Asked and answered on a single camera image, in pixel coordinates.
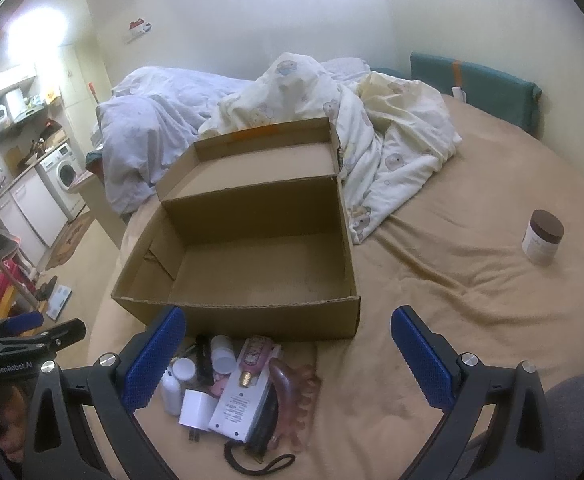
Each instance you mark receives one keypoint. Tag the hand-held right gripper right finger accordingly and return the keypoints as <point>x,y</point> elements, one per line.
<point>422,355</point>

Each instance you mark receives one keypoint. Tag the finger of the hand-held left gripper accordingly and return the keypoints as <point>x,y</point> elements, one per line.
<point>61,332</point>
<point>19,322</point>

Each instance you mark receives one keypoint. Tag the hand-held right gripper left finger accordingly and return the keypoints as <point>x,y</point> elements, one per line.
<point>154,360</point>

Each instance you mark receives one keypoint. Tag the small white bottle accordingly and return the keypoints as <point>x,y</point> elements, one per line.
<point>171,392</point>
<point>221,352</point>

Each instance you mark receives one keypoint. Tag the black tube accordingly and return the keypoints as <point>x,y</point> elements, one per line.
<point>202,360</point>

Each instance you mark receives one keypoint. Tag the white charger adapter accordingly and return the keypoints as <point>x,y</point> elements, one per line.
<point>195,407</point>

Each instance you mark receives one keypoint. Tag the white remote control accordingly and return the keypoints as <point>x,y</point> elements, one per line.
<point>237,402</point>

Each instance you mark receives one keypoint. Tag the brown cardboard box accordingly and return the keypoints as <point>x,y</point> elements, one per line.
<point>252,270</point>

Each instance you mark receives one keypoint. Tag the pink comb massager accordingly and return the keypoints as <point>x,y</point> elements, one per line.
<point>292,400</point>

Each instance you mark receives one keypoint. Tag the white bathroom scale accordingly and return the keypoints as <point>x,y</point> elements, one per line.
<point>57,305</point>

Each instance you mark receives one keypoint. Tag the black slipper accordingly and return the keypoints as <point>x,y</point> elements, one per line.
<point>46,290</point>

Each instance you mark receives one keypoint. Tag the brown patterned rug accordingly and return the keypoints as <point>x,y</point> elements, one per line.
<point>69,242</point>

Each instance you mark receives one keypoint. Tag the white kitchen cabinet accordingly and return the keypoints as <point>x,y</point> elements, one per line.
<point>26,210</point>

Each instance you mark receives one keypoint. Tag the beige nightstand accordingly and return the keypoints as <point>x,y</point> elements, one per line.
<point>99,205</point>

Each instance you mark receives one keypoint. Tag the white washing machine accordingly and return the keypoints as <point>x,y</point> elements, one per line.
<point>64,175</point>

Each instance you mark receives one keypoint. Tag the white jar with brown lid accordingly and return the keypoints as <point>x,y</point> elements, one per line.
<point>539,245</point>

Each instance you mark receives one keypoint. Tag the person's right leg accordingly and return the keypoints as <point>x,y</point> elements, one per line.
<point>582,410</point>

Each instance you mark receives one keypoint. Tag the cream bear printed blanket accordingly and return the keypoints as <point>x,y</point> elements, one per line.
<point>397,150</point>

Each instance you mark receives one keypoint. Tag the pale lavender duvet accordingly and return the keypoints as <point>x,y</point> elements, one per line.
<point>136,125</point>

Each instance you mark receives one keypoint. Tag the green cushion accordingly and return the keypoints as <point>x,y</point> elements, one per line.
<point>492,95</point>

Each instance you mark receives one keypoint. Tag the wall hook with red item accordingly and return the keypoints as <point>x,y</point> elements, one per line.
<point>139,27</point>

